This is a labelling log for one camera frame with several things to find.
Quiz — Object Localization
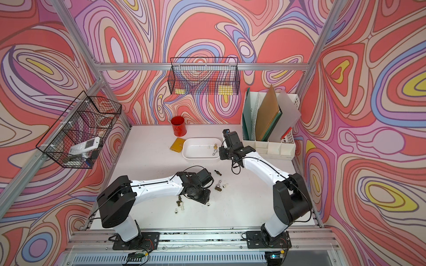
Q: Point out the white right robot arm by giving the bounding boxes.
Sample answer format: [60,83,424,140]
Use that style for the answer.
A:
[219,129,313,247]

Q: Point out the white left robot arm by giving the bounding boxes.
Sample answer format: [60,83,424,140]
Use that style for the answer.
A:
[95,167,214,243]

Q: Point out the white storage box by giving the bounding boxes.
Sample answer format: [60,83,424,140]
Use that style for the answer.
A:
[182,137,222,161]

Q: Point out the green folder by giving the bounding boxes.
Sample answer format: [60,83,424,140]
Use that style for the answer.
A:
[261,110,282,141]

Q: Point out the yellow sponge pad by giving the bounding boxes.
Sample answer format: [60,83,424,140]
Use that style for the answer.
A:
[170,137,185,153]

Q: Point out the white file organizer rack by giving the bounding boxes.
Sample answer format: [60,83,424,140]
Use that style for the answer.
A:
[241,89,296,161]

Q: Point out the brown cardboard folder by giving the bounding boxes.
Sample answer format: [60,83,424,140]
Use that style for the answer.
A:
[255,85,282,141]

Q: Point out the red metal cup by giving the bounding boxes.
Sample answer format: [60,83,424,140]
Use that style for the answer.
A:
[170,116,187,137]

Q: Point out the grey plastic sheet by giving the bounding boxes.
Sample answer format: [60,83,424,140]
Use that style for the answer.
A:
[268,91,301,144]

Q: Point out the white remote control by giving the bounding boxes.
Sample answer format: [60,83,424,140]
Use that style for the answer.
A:
[68,136,101,155]

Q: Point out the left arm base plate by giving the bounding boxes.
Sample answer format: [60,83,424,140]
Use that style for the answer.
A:
[109,232,160,251]

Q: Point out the black wire basket back wall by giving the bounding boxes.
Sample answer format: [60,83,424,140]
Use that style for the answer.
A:
[168,56,240,96]

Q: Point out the black wire basket wall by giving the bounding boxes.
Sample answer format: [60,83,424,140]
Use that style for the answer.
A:
[36,92,122,169]
[168,56,240,96]

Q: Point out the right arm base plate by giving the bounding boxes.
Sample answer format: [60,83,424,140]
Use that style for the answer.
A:
[244,231,292,250]

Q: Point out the black wire basket left wall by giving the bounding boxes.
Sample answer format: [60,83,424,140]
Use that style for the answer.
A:
[36,92,122,169]

